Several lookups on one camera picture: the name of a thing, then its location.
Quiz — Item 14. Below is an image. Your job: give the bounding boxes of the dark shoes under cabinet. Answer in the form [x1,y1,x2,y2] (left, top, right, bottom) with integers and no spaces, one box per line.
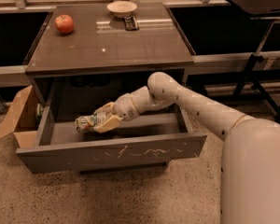
[70,75,110,88]

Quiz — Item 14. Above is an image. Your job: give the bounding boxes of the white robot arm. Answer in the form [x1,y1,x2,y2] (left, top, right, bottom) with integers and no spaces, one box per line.
[94,72,280,224]

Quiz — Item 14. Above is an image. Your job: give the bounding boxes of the cardboard box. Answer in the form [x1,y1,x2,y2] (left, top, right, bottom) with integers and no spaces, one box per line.
[0,85,40,148]

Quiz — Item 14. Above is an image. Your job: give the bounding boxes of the white ceramic bowl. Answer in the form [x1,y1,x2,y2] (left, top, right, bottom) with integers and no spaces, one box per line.
[107,1,137,18]

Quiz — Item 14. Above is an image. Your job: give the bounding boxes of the grey drawer cabinet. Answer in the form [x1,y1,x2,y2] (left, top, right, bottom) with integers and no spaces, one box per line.
[22,1,197,107]

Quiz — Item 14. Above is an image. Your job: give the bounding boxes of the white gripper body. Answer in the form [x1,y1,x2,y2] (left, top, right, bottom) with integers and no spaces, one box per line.
[113,93,139,121]

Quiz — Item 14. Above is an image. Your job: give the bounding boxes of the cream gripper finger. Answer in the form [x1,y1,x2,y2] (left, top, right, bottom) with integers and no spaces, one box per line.
[93,114,121,133]
[94,102,115,114]

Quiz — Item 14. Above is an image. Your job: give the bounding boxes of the open grey top drawer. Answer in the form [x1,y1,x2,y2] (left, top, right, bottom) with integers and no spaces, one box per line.
[16,75,208,175]

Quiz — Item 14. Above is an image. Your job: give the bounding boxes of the black side table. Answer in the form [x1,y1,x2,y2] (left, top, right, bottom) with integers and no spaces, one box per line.
[215,0,280,114]

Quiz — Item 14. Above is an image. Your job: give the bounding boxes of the red apple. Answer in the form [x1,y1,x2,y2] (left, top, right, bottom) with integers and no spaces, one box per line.
[54,15,74,34]

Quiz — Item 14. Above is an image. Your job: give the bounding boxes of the black remote control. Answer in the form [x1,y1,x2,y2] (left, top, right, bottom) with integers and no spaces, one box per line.
[124,16,139,31]

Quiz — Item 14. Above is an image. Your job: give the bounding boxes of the black bag under cabinet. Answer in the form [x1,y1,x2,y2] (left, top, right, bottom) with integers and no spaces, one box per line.
[123,72,150,92]

